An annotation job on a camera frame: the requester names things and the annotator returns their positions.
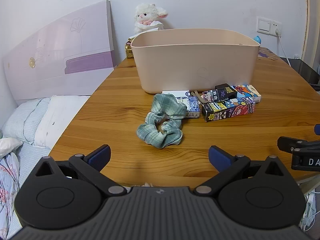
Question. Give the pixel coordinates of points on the white pillow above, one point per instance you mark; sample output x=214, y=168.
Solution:
x=58, y=120

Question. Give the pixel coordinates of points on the orange blue cartoon box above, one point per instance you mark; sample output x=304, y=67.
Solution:
x=248, y=92

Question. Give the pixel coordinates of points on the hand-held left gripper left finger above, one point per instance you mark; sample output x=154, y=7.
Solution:
x=101, y=155

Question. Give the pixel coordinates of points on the small blue toy figure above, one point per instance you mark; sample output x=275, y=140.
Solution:
x=257, y=39

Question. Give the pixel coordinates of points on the green plaid scrunchie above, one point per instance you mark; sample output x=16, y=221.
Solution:
x=163, y=123

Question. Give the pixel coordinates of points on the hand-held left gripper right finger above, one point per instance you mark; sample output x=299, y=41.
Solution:
x=220, y=159

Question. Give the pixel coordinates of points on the white cloth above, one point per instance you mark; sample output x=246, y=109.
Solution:
x=8, y=146

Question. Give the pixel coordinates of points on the gold wrapped box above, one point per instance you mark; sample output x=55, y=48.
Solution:
x=128, y=50

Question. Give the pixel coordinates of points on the light blue checked pillow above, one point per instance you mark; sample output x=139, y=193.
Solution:
x=23, y=120

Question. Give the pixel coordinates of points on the small black box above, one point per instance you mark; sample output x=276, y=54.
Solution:
x=226, y=91

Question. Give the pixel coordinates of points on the purple cartoon print box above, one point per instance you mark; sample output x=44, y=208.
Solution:
x=211, y=96

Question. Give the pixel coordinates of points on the long cartoon print box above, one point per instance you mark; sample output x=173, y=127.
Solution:
x=228, y=109

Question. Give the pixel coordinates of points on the purple sticker sheet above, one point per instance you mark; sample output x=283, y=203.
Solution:
x=267, y=53

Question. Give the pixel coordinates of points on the floral quilt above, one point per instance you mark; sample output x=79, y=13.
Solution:
x=8, y=195

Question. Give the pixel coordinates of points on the white plush lamb toy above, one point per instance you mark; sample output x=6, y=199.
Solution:
x=147, y=17

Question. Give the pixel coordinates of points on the pink plastic storage bin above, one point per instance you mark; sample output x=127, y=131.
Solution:
x=195, y=60

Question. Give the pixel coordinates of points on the black side desk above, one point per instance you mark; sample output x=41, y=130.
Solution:
x=306, y=72

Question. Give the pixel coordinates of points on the flat white box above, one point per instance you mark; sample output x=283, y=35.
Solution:
x=176, y=93

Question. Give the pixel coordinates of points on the blue white patterned box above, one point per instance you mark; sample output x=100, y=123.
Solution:
x=191, y=106

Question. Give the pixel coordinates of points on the pink purple bed headboard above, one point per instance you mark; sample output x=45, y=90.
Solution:
x=60, y=55

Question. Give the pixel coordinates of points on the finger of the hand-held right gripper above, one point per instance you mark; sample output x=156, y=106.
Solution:
x=317, y=129
x=287, y=143

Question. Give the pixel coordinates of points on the white wall switch socket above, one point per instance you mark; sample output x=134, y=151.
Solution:
x=268, y=25

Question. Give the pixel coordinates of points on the light blue bed sheet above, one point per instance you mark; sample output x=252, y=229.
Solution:
x=31, y=160

